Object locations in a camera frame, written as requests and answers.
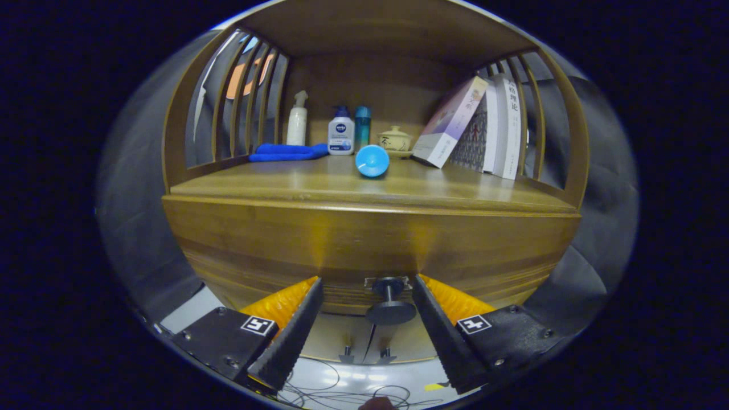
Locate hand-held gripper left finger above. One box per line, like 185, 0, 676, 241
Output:
170, 276, 324, 393

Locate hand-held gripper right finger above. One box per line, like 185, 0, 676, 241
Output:
412, 274, 564, 395

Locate wooden drawer with black knob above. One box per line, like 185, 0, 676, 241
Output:
162, 196, 581, 326

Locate blue cosmetic tube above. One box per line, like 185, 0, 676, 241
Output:
355, 144, 391, 178

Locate wooden cabinet door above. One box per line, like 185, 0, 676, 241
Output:
370, 318, 442, 363
312, 312, 376, 365

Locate wooden countertop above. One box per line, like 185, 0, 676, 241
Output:
164, 154, 579, 216

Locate wooden cabinet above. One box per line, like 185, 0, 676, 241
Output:
161, 0, 590, 365

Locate blue folded cloth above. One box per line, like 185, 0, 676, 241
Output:
248, 142, 330, 163

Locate beige ceramic lidded pot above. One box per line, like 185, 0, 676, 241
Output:
377, 125, 413, 159

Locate white lotion bottle blue cap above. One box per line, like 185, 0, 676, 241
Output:
327, 105, 356, 156

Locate white spray bottle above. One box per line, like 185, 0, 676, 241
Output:
286, 90, 309, 146

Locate white book black lettering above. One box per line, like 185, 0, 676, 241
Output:
493, 73, 523, 181

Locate white book plain spine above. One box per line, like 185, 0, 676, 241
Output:
482, 80, 502, 174

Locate leaning purple white book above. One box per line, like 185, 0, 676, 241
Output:
411, 76, 489, 169

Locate teal bottle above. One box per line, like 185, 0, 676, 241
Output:
354, 106, 372, 150

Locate bundle of floor cables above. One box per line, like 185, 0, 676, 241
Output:
279, 359, 450, 408

